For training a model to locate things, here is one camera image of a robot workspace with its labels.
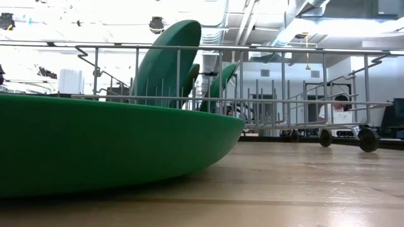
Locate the green round plate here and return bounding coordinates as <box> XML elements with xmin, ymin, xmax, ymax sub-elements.
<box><xmin>131</xmin><ymin>19</ymin><xmax>202</xmax><ymax>108</ymax></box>
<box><xmin>179</xmin><ymin>62</ymin><xmax>201</xmax><ymax>110</ymax></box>
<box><xmin>199</xmin><ymin>62</ymin><xmax>239</xmax><ymax>114</ymax></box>
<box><xmin>0</xmin><ymin>93</ymin><xmax>246</xmax><ymax>198</ymax></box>

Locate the black round ceiling device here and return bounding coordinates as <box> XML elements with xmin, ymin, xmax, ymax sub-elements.
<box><xmin>148</xmin><ymin>16</ymin><xmax>165</xmax><ymax>35</ymax></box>
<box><xmin>0</xmin><ymin>12</ymin><xmax>16</xmax><ymax>32</ymax></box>

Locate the white cylindrical tank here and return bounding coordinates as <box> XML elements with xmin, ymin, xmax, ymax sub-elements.
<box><xmin>58</xmin><ymin>68</ymin><xmax>85</xmax><ymax>95</ymax></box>

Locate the person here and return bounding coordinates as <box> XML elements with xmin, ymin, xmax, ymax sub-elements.
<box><xmin>318</xmin><ymin>94</ymin><xmax>352</xmax><ymax>122</ymax></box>

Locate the white box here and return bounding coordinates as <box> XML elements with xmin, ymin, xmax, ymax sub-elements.
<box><xmin>331</xmin><ymin>110</ymin><xmax>354</xmax><ymax>125</ymax></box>

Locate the dark hanging ceiling fixture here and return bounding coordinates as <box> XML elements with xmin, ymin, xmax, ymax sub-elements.
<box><xmin>37</xmin><ymin>66</ymin><xmax>58</xmax><ymax>79</ymax></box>

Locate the black computer monitor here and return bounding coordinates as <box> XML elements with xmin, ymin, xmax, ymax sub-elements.
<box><xmin>380</xmin><ymin>98</ymin><xmax>404</xmax><ymax>139</ymax></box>

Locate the silver corrugated ventilation duct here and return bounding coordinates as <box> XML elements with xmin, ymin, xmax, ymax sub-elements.
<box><xmin>198</xmin><ymin>0</ymin><xmax>229</xmax><ymax>47</ymax></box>

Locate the black aluminium table frame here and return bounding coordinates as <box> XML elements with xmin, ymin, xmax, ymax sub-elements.
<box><xmin>239</xmin><ymin>135</ymin><xmax>404</xmax><ymax>151</ymax></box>

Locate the yellow hanging cord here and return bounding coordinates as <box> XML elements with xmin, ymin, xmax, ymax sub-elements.
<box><xmin>301</xmin><ymin>31</ymin><xmax>312</xmax><ymax>71</ymax></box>

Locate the white ceiling duct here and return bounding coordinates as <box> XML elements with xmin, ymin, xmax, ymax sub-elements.
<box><xmin>271</xmin><ymin>17</ymin><xmax>404</xmax><ymax>48</ymax></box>

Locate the grey wire dish rack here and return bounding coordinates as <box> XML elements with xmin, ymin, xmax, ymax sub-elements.
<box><xmin>71</xmin><ymin>44</ymin><xmax>394</xmax><ymax>154</ymax></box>

